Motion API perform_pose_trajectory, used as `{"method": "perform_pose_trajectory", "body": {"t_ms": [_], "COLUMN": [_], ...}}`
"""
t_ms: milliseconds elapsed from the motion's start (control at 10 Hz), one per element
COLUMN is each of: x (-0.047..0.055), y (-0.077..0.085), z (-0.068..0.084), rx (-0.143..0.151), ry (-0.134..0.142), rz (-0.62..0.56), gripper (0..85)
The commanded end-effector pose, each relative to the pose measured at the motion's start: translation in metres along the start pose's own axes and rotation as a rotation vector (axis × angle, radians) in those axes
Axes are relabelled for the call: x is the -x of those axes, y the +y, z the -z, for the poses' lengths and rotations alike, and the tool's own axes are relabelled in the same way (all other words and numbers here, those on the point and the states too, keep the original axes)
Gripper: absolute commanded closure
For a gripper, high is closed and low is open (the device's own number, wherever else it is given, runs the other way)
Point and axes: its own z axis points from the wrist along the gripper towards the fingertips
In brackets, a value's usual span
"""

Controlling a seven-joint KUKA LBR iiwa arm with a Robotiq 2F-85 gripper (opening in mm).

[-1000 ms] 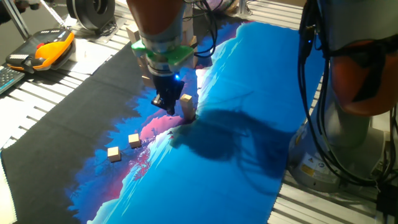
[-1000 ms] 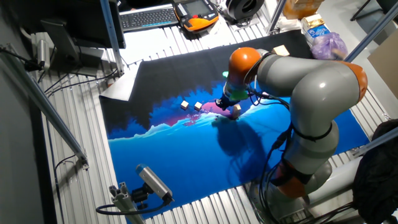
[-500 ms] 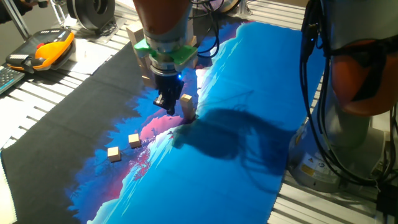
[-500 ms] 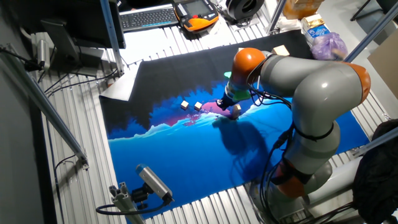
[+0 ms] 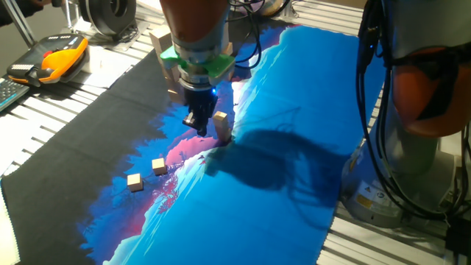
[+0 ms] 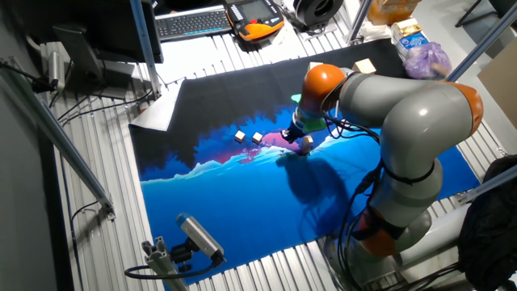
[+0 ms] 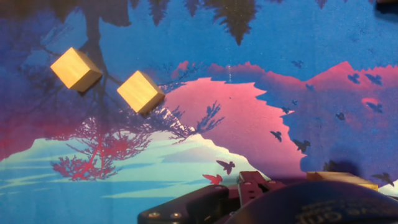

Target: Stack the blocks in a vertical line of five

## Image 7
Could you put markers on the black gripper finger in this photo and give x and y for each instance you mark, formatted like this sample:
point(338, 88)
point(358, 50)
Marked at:
point(192, 202)

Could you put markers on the small wooden cube block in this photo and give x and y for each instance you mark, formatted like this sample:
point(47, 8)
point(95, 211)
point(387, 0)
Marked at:
point(342, 178)
point(140, 91)
point(74, 69)

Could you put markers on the blue landscape printed mat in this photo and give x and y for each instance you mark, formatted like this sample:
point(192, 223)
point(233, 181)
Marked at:
point(217, 124)

